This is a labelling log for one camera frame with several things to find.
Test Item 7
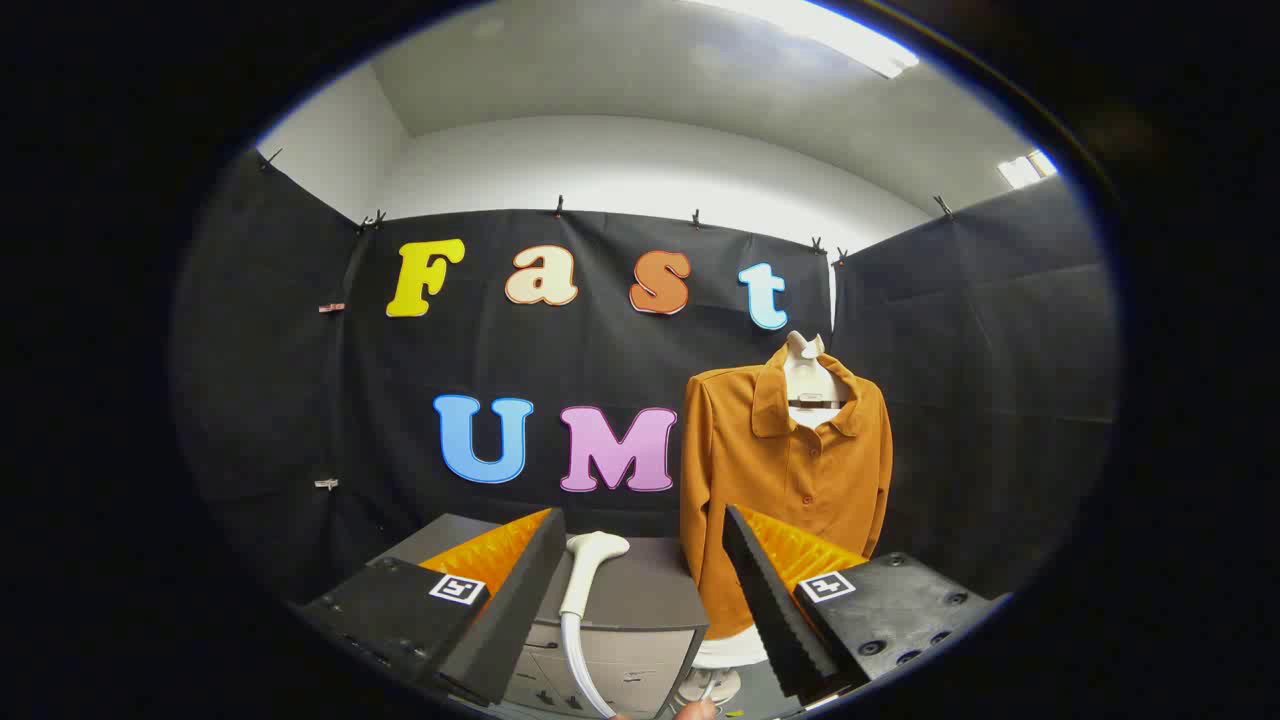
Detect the black backdrop cloth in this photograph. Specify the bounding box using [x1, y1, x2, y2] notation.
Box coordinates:
[340, 208, 836, 561]
[830, 175, 1119, 601]
[170, 148, 421, 601]

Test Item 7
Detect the orange button shirt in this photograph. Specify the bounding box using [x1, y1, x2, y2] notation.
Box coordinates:
[680, 345, 894, 641]

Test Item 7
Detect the white garment steamer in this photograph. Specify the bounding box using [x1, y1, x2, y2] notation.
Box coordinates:
[558, 531, 632, 719]

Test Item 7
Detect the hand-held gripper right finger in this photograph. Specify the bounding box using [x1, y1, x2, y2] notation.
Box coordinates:
[722, 504, 1001, 706]

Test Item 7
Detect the small ceiling light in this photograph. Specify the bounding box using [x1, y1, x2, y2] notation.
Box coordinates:
[998, 149, 1059, 190]

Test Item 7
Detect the white clothes mannequin form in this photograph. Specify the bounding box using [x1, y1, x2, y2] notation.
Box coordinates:
[680, 330, 849, 706]

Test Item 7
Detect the grey drawer cabinet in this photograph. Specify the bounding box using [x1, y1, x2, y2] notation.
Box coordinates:
[368, 513, 711, 719]

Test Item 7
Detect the long ceiling light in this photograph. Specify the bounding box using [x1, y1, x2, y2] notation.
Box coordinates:
[700, 0, 919, 79]

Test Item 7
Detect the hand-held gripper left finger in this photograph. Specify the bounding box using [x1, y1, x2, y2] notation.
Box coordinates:
[298, 506, 569, 709]

